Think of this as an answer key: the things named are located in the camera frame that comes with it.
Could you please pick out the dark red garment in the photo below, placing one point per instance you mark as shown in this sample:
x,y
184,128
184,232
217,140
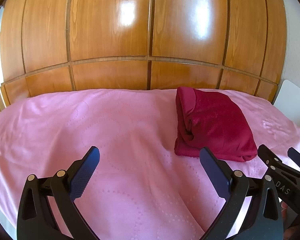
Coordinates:
x,y
215,120

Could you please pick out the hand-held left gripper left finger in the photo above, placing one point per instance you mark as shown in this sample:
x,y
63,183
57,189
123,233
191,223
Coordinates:
x,y
85,172

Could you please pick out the pink bedspread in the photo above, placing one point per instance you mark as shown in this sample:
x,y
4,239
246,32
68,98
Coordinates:
x,y
90,130

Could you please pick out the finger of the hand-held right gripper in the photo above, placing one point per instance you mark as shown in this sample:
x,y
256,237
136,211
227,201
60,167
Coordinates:
x,y
271,158
298,158

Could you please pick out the person's right hand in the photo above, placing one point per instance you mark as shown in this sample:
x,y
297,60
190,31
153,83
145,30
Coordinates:
x,y
285,212

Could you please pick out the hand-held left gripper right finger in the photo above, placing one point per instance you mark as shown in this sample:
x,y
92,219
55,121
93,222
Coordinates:
x,y
215,172

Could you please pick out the wooden wardrobe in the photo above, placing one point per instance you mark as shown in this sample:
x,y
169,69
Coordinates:
x,y
140,42

